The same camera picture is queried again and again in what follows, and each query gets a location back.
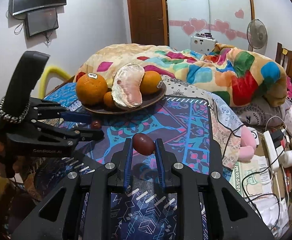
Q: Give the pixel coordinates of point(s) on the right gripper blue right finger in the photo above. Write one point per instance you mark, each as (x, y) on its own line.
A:
(228, 215)

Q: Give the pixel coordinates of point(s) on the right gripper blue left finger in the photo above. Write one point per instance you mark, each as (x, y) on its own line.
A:
(80, 206)

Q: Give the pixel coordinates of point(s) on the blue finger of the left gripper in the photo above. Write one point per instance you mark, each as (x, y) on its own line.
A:
(76, 117)
(87, 134)

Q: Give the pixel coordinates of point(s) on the large orange with sticker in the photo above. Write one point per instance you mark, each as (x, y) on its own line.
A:
(91, 88)

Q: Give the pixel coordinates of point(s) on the small tangerine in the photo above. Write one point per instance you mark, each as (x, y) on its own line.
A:
(108, 100)

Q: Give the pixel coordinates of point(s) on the dark red jujube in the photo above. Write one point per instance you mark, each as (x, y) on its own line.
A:
(96, 124)
(143, 144)

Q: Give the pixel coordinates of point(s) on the blue patterned bed cloth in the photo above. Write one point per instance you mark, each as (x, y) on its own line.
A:
(187, 120)

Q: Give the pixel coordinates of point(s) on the purple round plate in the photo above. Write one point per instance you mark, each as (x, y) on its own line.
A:
(147, 101)

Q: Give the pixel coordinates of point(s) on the pink plush toy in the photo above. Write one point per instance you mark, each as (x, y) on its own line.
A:
(248, 144)

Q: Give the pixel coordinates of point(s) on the white power strip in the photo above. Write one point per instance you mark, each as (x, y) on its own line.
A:
(272, 153)

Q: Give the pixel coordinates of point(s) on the white bottle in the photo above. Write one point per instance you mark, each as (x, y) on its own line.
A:
(287, 160)

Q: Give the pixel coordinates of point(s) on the brown wooden door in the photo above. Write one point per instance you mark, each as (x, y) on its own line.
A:
(148, 22)

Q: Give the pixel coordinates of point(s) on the colourful patchwork blanket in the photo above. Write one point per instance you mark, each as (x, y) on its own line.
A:
(237, 76)

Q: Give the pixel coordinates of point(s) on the white appliance box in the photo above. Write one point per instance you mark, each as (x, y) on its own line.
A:
(202, 43)

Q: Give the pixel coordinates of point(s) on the wooden headboard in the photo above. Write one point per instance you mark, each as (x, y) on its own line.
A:
(284, 58)

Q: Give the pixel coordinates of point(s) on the white sliding wardrobe with hearts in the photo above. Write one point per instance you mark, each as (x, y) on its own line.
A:
(226, 20)

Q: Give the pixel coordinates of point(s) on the standing electric fan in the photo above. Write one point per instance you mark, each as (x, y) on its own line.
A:
(256, 34)

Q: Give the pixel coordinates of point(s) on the small wall monitor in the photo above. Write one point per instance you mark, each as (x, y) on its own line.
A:
(41, 21)

